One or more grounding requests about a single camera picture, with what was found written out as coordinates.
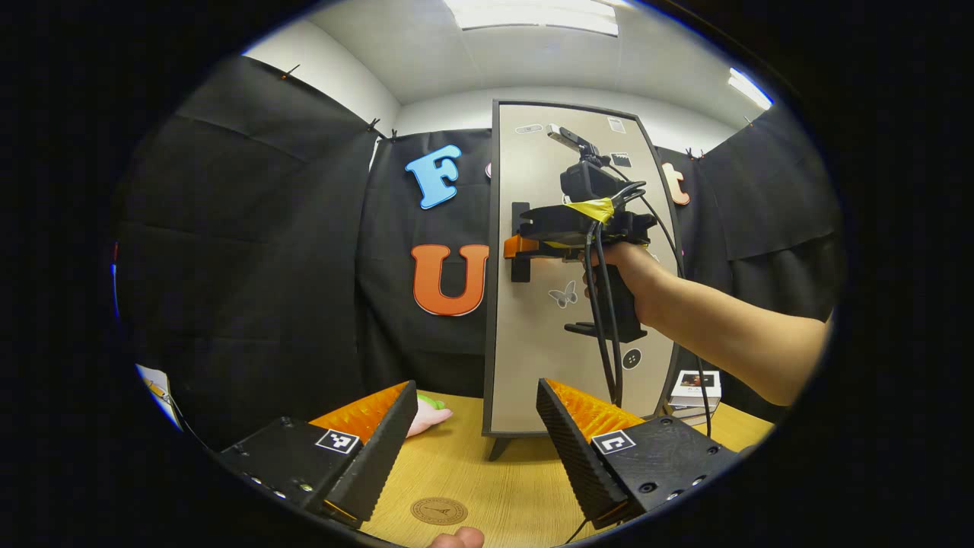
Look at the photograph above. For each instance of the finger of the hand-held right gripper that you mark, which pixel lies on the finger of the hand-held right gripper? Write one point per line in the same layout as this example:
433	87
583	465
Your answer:
521	246

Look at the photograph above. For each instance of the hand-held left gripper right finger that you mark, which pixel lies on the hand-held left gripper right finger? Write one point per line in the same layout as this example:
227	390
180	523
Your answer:
574	457

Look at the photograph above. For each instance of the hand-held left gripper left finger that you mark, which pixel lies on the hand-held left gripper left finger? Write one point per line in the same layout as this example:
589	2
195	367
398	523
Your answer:
380	457

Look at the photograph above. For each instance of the round wooden coaster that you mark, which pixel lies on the round wooden coaster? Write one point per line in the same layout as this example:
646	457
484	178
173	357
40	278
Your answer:
439	511

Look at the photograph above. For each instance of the white plush toy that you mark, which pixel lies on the white plush toy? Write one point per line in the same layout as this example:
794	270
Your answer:
426	418

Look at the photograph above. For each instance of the grey book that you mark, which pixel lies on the grey book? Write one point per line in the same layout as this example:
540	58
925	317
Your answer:
689	411

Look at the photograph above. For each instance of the white cover book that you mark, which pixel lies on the white cover book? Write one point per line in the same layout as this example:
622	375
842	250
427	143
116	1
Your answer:
696	384

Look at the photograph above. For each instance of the large ceiling light panel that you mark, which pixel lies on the large ceiling light panel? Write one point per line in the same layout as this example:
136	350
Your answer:
533	15

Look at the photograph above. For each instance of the black backdrop cloth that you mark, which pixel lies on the black backdrop cloth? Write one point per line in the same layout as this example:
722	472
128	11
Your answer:
228	266

